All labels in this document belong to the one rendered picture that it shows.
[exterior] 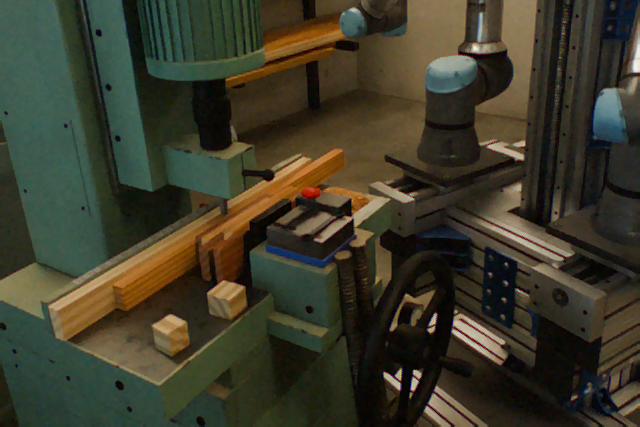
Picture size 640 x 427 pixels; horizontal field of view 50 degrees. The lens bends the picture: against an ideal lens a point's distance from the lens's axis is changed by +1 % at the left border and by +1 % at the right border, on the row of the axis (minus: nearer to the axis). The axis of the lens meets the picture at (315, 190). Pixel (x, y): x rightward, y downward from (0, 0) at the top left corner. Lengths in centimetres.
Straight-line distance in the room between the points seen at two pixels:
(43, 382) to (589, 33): 121
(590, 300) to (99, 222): 84
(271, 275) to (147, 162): 28
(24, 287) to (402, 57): 389
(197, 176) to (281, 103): 355
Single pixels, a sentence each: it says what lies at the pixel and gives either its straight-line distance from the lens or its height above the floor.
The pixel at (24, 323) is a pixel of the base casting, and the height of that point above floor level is 77.
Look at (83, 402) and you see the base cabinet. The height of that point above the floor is 65.
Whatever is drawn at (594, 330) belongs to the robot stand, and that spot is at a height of 71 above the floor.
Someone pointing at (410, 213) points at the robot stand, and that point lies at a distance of 159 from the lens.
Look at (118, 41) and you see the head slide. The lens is 108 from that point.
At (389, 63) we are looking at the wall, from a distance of 500.
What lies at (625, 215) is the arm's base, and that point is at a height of 87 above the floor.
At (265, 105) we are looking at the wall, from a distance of 453.
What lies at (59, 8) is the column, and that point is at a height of 129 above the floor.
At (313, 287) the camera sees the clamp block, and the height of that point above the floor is 93.
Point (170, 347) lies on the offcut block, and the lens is 91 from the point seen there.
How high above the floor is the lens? 144
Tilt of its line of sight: 24 degrees down
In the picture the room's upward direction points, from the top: 3 degrees counter-clockwise
